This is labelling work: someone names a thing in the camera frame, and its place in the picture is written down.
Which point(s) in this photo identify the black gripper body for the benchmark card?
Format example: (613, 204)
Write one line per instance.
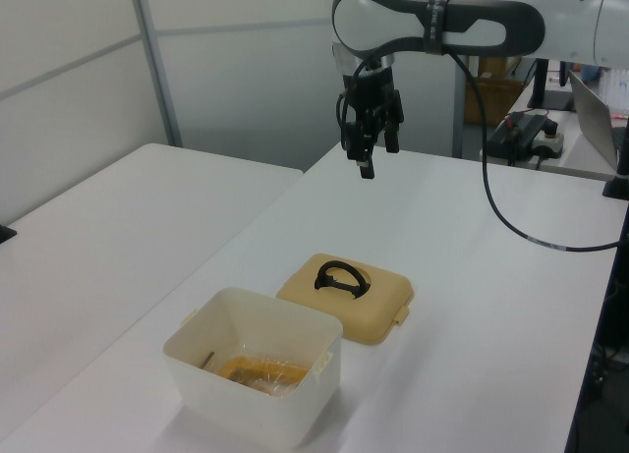
(368, 89)

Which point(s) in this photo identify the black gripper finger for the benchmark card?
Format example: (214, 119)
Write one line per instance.
(363, 143)
(393, 124)

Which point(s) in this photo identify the tan tool case lid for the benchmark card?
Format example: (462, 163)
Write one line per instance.
(339, 315)

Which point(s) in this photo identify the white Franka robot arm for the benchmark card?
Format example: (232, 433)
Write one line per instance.
(570, 25)

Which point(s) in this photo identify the yellow tool packet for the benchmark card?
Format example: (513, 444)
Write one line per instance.
(265, 372)

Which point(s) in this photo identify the white plastic tool case box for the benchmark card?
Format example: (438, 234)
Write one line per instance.
(255, 413)

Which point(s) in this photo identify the wooden cabinet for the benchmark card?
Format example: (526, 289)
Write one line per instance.
(501, 96)

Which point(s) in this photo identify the black power box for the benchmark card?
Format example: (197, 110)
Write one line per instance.
(521, 129)

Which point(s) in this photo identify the black monitor stand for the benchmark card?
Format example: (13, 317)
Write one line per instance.
(539, 84)

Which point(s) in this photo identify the grey emergency stop button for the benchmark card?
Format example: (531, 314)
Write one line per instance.
(553, 141)

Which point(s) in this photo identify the grey laptop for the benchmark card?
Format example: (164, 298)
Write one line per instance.
(592, 119)

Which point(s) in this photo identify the dark hex key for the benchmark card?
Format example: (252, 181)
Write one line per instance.
(207, 360)

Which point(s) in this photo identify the black camera pole with clamp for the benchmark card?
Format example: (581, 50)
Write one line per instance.
(620, 178)

